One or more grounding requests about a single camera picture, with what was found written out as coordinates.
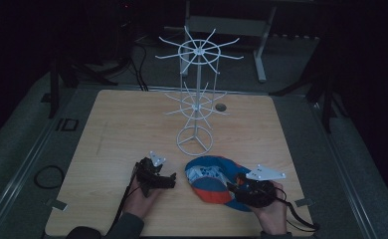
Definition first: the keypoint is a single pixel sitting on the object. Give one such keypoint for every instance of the person's left hand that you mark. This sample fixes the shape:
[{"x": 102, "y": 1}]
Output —
[{"x": 140, "y": 202}]

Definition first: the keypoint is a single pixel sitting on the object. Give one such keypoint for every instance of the black rectangular floor frame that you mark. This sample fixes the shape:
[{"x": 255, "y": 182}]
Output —
[{"x": 68, "y": 124}]

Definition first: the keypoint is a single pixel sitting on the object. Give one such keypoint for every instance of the grey metal table frame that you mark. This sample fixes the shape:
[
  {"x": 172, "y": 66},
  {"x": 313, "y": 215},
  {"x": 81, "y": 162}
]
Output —
[{"x": 235, "y": 26}]

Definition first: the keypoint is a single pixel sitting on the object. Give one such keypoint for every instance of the person's right hand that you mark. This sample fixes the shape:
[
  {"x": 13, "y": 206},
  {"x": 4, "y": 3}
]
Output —
[{"x": 271, "y": 217}]

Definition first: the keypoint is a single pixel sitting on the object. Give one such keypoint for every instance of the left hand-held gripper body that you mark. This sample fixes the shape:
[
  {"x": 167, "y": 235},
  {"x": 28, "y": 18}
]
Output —
[{"x": 149, "y": 176}]

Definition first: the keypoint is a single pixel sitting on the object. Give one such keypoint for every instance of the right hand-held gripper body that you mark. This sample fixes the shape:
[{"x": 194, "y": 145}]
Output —
[{"x": 260, "y": 191}]

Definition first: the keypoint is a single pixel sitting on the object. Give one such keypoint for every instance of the metal table bracket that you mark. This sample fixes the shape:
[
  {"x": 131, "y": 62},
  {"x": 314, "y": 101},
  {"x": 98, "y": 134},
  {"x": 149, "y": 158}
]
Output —
[
  {"x": 304, "y": 201},
  {"x": 56, "y": 204}
]

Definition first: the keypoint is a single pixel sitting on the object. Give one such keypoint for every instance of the blue and orange cap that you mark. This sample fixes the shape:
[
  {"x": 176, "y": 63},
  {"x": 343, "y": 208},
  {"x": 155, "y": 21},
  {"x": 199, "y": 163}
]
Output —
[{"x": 212, "y": 184}]

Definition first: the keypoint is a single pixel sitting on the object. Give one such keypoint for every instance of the grey round table grommet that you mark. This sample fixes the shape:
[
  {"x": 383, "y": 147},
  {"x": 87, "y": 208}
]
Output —
[{"x": 220, "y": 107}]

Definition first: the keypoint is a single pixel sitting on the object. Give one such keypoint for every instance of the black tripod stand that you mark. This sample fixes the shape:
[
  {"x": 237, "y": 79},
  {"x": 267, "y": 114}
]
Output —
[
  {"x": 321, "y": 93},
  {"x": 66, "y": 76}
]

